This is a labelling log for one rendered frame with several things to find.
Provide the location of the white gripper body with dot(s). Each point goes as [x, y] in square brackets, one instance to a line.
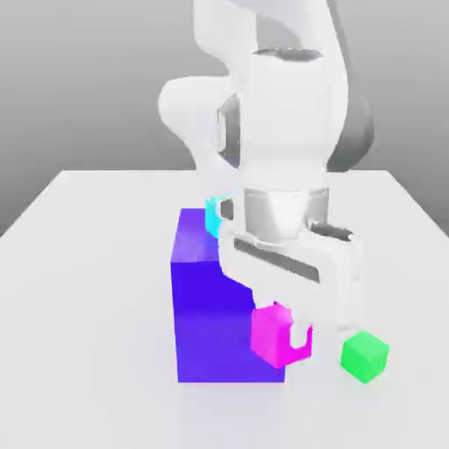
[329, 298]

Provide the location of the small magenta cube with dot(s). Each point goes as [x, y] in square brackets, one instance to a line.
[270, 336]

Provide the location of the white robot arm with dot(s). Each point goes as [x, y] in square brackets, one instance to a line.
[287, 115]

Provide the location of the small green cube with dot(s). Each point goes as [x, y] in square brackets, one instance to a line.
[364, 356]

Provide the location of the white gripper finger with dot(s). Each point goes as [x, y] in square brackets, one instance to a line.
[298, 333]

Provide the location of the small cyan cube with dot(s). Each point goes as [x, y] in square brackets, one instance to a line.
[211, 217]

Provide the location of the large purple box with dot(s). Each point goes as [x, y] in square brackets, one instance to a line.
[210, 322]

